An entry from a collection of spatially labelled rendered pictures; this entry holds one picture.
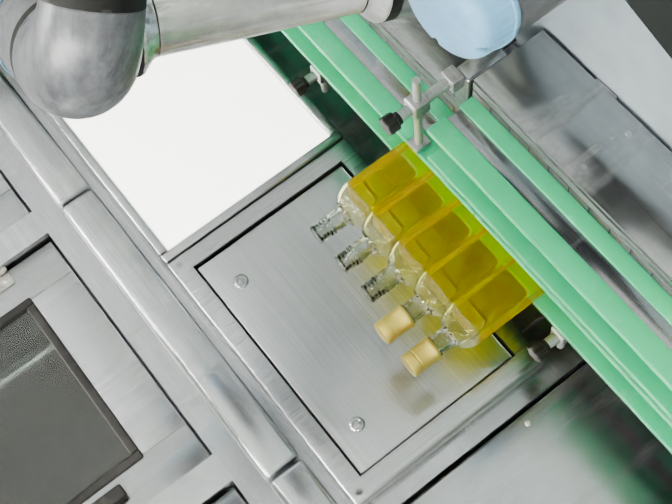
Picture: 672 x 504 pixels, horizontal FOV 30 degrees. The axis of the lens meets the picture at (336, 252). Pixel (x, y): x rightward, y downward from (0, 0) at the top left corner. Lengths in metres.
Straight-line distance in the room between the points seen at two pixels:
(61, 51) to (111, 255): 0.83
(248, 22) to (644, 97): 0.55
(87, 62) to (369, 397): 0.81
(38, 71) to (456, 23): 0.42
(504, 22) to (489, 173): 0.39
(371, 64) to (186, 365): 0.51
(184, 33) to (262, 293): 0.65
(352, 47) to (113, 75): 0.75
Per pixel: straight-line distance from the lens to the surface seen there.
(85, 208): 1.98
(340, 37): 1.86
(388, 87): 1.81
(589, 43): 1.65
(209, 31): 1.31
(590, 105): 1.66
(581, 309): 1.63
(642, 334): 1.55
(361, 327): 1.82
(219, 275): 1.88
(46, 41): 1.15
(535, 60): 1.69
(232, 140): 1.98
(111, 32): 1.13
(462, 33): 1.29
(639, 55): 1.57
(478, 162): 1.63
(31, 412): 1.92
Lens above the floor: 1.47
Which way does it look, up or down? 11 degrees down
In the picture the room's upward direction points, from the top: 126 degrees counter-clockwise
